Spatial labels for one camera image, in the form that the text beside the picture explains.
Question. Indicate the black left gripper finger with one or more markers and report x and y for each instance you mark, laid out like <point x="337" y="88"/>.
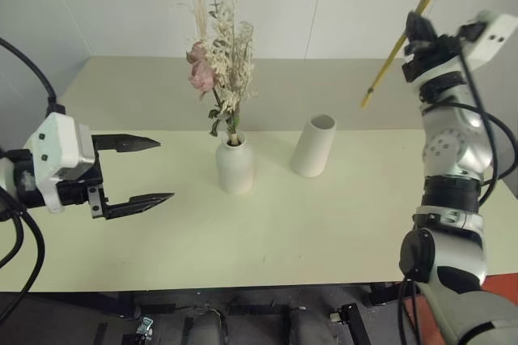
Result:
<point x="137" y="204"/>
<point x="125" y="143"/>

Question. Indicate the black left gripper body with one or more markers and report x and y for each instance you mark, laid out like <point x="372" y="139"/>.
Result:
<point x="77" y="193"/>

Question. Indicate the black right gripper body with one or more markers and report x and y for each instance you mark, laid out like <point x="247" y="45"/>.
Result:
<point x="431" y="63"/>

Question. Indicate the yellow dried flower bouquet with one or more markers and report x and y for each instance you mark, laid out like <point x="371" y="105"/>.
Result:
<point x="398" y="43"/>

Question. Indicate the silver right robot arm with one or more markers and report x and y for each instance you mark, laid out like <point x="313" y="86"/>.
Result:
<point x="453" y="146"/>

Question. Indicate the pink and cream flower bouquet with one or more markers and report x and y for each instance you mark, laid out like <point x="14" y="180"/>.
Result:
<point x="226" y="57"/>

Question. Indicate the white bottle-shaped vase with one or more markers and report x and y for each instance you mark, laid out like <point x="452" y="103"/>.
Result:
<point x="235" y="167"/>

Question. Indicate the silver metal clamp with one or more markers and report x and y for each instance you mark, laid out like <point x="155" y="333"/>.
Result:
<point x="145" y="326"/>

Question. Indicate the white cylinder vase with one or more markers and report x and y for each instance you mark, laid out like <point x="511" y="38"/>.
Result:
<point x="312" y="146"/>

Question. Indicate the black aluminium profile bar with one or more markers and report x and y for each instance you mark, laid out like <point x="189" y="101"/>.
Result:
<point x="354" y="322"/>

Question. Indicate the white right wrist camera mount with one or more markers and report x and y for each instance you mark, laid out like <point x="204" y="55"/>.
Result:
<point x="495" y="37"/>

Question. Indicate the black table frame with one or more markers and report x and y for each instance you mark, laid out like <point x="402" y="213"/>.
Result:
<point x="101" y="304"/>

